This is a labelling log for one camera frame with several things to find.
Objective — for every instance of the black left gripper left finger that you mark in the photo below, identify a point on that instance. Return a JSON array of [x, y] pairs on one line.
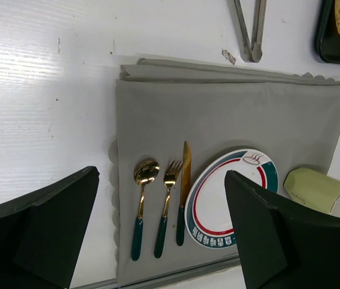
[[41, 233]]

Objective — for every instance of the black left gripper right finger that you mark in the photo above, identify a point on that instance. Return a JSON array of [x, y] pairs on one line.
[[281, 244]]

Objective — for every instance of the light green cup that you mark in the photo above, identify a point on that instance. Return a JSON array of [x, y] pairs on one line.
[[314, 190]]

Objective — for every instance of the white plate green red rim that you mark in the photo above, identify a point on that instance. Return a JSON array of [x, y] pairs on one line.
[[207, 216]]

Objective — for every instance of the grey cloth placemat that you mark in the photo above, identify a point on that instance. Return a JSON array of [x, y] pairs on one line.
[[295, 120]]

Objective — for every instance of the metal tongs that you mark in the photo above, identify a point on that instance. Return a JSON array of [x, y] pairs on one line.
[[252, 47]]

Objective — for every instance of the dark green tray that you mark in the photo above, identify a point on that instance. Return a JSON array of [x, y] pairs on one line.
[[327, 38]]

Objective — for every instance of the gold knife green handle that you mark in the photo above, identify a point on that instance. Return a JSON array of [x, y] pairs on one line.
[[185, 189]]

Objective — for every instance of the gold fork green handle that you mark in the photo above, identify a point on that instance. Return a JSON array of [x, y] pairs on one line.
[[170, 178]]

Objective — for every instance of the gold spoon green handle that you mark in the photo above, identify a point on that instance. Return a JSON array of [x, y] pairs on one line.
[[144, 173]]

